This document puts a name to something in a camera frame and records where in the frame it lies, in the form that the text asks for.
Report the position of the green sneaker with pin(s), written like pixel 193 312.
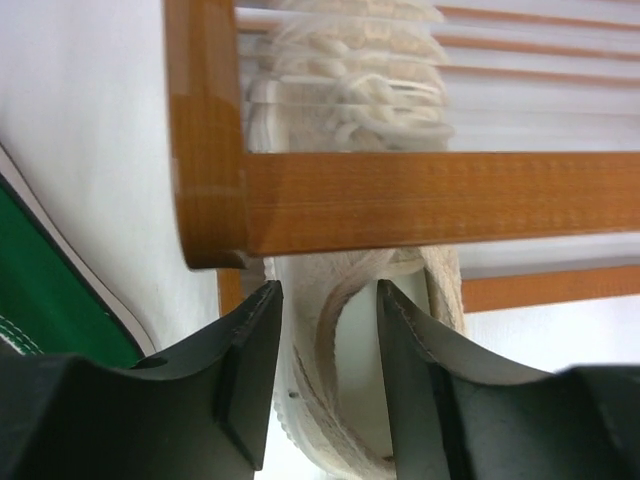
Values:
pixel 51 301

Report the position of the orange wooden shoe shelf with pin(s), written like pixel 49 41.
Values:
pixel 545 143

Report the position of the beige sneaker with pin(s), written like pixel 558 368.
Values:
pixel 342 86

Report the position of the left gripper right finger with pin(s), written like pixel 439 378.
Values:
pixel 459 411

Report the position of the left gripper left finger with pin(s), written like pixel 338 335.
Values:
pixel 196 410

